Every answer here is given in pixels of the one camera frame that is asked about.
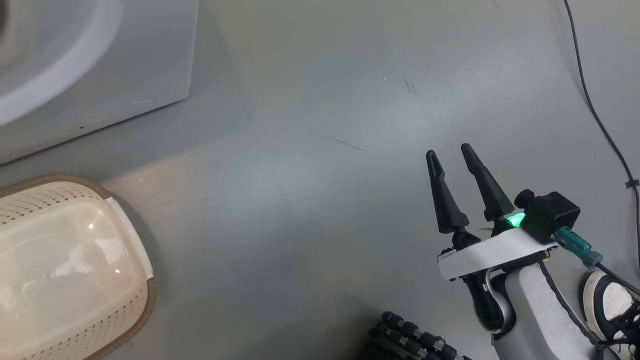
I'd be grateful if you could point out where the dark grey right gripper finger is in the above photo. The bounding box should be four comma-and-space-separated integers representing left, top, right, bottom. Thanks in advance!
426, 149, 471, 235
460, 143, 516, 222

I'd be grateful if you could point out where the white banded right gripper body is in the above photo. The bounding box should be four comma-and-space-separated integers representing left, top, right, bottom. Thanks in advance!
437, 227, 558, 333

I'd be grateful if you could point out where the white front-load washing machine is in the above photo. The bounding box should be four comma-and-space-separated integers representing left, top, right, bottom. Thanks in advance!
0, 0, 200, 165

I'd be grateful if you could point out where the cream perforated laundry basket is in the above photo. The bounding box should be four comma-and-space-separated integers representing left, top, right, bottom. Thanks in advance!
0, 173, 157, 360

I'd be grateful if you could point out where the white black sneaker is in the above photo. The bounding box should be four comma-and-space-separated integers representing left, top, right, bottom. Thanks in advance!
582, 270, 640, 346

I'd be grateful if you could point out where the teal plug camera cable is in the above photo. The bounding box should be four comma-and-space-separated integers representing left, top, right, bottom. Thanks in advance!
554, 226, 640, 296

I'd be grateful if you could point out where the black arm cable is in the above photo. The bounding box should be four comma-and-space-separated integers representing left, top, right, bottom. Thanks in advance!
537, 260, 608, 351

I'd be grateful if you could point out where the thin black floor cable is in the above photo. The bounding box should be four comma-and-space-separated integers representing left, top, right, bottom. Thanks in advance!
564, 0, 640, 281

